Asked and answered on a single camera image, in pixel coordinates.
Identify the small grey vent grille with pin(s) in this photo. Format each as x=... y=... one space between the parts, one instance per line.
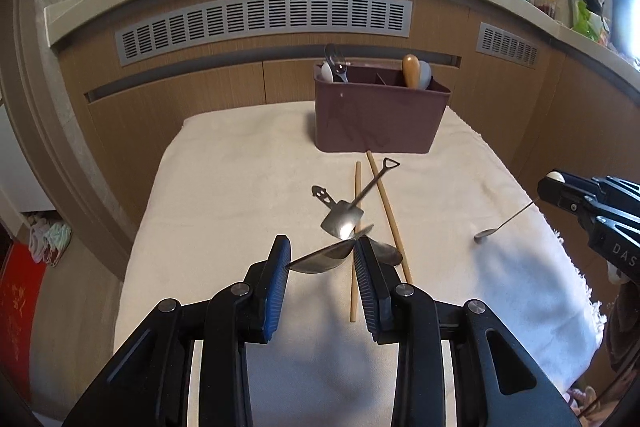
x=507 y=43

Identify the jar with yellow lid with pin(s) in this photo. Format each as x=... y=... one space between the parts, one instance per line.
x=546 y=3

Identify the window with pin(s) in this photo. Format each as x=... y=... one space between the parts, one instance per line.
x=630 y=7

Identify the dark metal spoon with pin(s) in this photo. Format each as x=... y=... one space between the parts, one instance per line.
x=342 y=73

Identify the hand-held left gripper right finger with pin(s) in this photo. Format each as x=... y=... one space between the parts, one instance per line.
x=367 y=292

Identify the green plastic bag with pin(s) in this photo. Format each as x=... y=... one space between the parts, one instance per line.
x=585 y=19

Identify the steel shovel-shaped spoon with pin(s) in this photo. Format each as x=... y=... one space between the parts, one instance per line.
x=342 y=221

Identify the red printed box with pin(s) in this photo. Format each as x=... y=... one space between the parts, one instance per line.
x=20 y=307

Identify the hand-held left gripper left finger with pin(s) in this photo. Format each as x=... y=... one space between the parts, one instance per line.
x=277 y=287

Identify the maroon plastic utensil holder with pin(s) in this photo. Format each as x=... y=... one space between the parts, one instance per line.
x=380 y=122

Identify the large grey vent grille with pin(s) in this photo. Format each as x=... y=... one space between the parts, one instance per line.
x=265 y=24

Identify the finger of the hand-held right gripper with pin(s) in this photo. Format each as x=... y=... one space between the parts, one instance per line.
x=560 y=194
x=615 y=189

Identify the white tablecloth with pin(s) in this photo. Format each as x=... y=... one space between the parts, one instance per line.
x=225 y=207

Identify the pale crumpled cloth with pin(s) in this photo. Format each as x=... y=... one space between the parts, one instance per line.
x=50 y=239

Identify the wooden chopstick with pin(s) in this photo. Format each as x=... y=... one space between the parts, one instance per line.
x=385 y=202
x=358 y=187

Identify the wooden kitchen cabinet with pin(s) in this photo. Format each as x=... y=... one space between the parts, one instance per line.
x=200 y=92

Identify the plain steel spoon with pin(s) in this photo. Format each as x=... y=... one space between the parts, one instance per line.
x=320 y=259

